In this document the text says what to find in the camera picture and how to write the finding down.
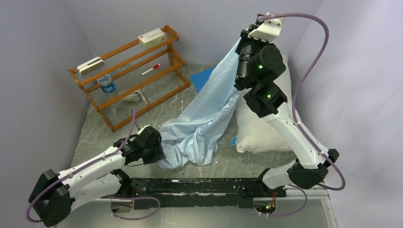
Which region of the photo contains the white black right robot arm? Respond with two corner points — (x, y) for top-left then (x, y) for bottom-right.
(234, 12), (339, 197)

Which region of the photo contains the blue flat board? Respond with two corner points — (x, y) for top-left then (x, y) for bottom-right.
(190, 66), (216, 93)

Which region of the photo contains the white eraser block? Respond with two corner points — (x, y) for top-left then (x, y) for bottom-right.
(77, 57), (105, 76)

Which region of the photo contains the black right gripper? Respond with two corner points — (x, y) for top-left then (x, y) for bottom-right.
(235, 24), (272, 86)

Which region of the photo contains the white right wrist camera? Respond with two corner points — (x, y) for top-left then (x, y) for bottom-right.
(248, 15), (284, 42)

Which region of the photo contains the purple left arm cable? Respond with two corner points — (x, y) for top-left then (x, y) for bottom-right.
(25, 108), (161, 223)

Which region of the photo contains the light blue pillowcase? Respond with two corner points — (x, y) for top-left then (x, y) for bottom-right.
(158, 42), (240, 170)

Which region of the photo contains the pink white pen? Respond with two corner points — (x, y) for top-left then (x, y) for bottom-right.
(137, 89), (148, 105)

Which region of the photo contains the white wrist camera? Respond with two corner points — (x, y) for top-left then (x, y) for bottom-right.
(137, 125), (150, 133)
(248, 15), (284, 42)

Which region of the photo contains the orange wooden shelf rack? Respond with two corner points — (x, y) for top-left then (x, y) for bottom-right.
(68, 25), (191, 132)

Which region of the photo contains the aluminium frame rail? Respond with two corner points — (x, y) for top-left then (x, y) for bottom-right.
(284, 185), (330, 200)

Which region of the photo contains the white red box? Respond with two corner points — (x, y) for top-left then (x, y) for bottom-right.
(138, 28), (166, 49)

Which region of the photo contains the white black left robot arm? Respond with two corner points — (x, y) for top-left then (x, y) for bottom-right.
(26, 125), (163, 227)

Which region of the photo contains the blue lidded jar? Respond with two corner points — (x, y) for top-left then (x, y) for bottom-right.
(96, 74), (116, 94)

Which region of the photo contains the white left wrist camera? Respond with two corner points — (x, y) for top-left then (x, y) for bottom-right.
(137, 125), (150, 133)

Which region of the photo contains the blue white pillow label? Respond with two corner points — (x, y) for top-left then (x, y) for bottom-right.
(230, 136), (237, 147)

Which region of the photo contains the white pillow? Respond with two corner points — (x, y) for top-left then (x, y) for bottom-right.
(234, 53), (298, 154)

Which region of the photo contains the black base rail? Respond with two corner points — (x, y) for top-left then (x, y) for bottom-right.
(115, 178), (287, 209)

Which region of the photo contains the red white marker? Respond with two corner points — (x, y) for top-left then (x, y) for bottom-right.
(141, 64), (160, 76)

